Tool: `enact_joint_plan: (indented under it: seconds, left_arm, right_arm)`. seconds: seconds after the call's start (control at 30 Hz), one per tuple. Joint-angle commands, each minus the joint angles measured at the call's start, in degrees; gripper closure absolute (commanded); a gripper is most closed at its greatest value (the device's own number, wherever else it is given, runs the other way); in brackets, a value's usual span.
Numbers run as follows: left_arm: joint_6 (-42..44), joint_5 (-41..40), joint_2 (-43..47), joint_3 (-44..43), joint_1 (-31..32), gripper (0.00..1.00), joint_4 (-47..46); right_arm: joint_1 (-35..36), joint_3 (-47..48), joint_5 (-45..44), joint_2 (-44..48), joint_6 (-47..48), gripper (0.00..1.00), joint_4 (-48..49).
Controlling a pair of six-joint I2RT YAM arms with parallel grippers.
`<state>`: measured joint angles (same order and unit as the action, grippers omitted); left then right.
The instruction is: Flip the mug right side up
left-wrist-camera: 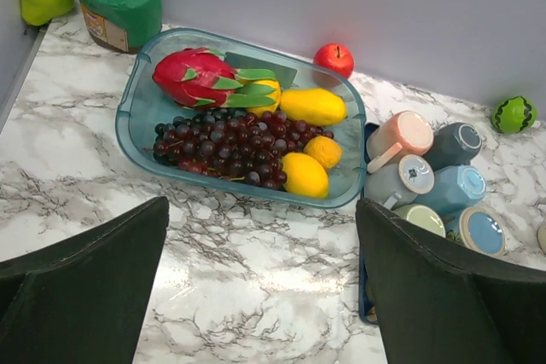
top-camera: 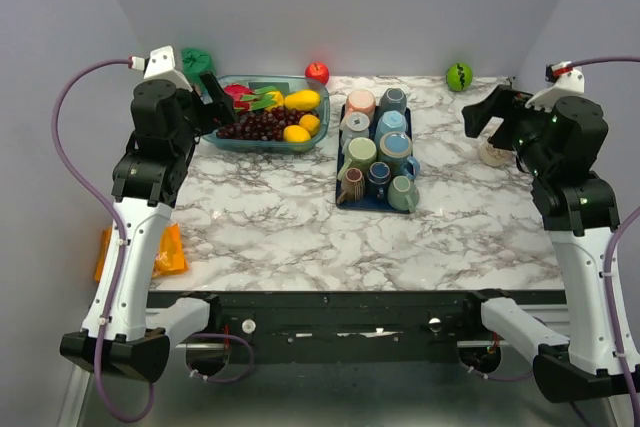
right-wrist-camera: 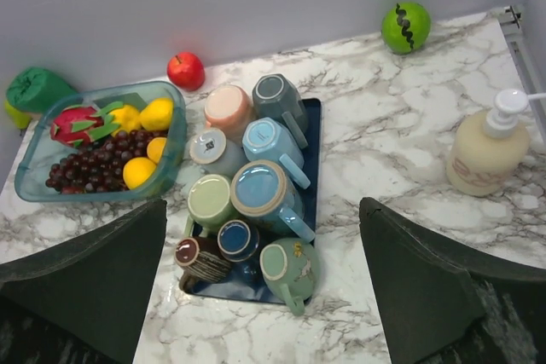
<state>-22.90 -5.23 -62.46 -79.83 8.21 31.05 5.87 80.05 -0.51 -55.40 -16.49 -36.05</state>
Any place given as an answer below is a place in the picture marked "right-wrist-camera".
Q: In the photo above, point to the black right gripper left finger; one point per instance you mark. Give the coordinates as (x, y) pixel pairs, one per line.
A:
(84, 300)

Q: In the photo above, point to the red apple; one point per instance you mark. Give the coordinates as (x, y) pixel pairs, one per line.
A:
(186, 71)

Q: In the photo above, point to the large blue butterfly mug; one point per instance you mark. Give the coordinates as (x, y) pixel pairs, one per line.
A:
(263, 193)

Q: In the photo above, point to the yellow lemon front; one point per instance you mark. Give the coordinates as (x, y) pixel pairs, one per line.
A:
(137, 171)

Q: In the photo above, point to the red dragon fruit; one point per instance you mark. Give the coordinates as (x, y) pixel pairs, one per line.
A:
(78, 125)

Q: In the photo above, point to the brown striped mug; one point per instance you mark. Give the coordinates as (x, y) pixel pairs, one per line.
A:
(201, 261)

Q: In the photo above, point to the aluminium rail frame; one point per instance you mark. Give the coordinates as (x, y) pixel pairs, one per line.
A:
(510, 20)

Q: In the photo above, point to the pale grey-blue mug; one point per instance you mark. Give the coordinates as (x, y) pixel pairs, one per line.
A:
(216, 154)

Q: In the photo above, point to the yellow lemon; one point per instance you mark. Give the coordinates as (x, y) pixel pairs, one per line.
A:
(127, 118)
(137, 171)

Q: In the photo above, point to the light green mug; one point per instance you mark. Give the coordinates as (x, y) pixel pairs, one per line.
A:
(209, 205)

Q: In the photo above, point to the yellow lemon middle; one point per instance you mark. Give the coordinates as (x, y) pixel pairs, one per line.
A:
(127, 118)

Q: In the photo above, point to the dark blue tray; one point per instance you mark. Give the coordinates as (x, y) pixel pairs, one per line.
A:
(234, 286)

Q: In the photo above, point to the pink mug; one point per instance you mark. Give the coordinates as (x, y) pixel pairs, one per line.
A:
(229, 108)

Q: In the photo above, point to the cream soap pump bottle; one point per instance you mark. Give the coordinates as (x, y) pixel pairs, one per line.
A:
(489, 145)

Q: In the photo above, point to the teal green wide mug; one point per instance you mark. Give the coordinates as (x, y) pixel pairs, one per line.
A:
(291, 270)

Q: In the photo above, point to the teal plastic fruit basket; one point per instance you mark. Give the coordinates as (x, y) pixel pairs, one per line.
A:
(42, 152)

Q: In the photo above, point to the yellow mango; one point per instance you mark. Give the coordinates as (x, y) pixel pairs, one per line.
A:
(157, 115)

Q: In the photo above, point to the small orange fruit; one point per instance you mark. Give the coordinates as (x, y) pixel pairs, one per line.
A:
(155, 149)

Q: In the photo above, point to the green wrapped jar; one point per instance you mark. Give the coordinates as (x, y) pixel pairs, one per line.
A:
(36, 89)

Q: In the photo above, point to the dark blue small mug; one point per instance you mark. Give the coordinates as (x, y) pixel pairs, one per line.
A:
(238, 240)

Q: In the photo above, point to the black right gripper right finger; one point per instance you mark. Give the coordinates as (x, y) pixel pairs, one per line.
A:
(441, 301)

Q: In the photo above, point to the purple grape bunch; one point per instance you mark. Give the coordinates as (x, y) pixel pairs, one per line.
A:
(98, 168)

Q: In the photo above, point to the green pear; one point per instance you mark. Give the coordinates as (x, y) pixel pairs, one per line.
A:
(20, 120)

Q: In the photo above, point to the dark grey faceted mug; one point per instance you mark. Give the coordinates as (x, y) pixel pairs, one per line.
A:
(274, 96)

